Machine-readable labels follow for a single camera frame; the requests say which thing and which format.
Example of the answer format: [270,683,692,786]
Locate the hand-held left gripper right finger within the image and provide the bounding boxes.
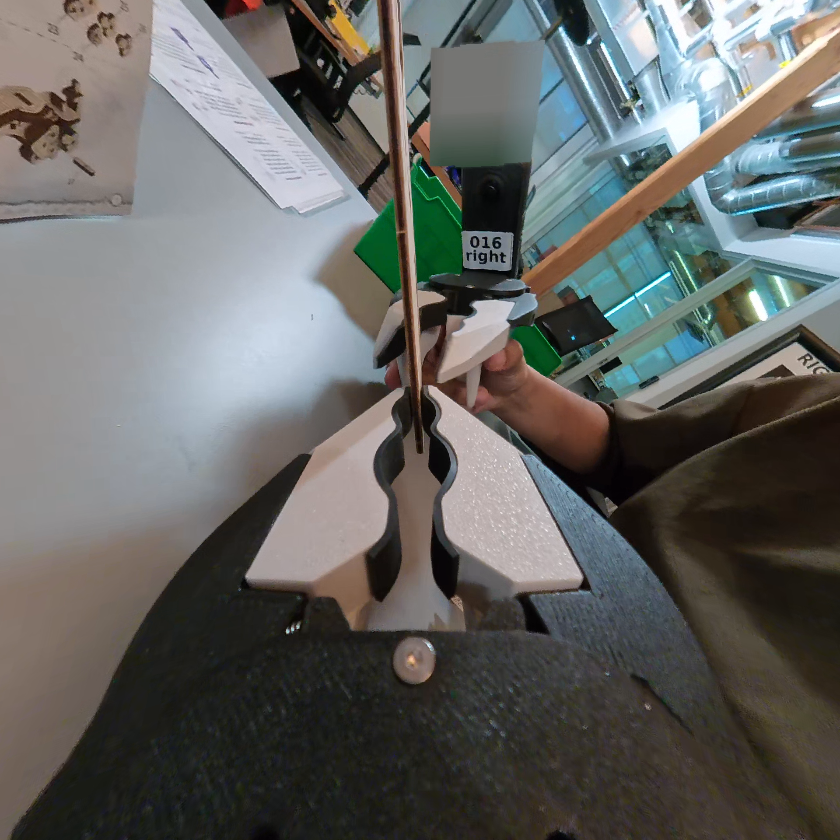
[427,386,586,632]

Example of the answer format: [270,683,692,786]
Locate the large wooden parts sheet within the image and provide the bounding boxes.
[377,0,424,455]

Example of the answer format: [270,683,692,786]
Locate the person's right hand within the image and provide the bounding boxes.
[385,335,532,414]

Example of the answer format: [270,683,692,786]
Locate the silver ventilation ducts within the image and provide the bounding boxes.
[548,0,840,217]

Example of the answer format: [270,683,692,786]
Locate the person's right forearm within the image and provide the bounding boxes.
[489,374,840,526]

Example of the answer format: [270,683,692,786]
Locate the person's brown sweater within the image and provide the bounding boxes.
[610,374,840,840]

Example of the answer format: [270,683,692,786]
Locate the printed paper sheet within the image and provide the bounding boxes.
[150,0,345,216]

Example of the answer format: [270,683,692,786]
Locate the framed sign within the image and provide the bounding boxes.
[617,325,840,408]

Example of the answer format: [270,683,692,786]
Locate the black chair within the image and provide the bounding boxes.
[269,0,395,198]

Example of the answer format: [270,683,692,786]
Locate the green plastic bin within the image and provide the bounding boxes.
[354,161,562,375]

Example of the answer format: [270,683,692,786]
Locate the white instruction booklet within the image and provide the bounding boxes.
[0,0,155,221]

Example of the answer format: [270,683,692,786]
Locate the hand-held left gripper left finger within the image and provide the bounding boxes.
[244,387,414,632]

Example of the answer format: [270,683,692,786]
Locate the grey desk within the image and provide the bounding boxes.
[0,0,421,828]

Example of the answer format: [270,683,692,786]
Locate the wooden beam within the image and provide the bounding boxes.
[525,33,840,296]

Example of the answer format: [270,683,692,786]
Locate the small black screen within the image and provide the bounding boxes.
[535,295,618,352]

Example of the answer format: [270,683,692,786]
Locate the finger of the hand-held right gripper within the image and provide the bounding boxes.
[373,289,448,368]
[436,298,513,385]

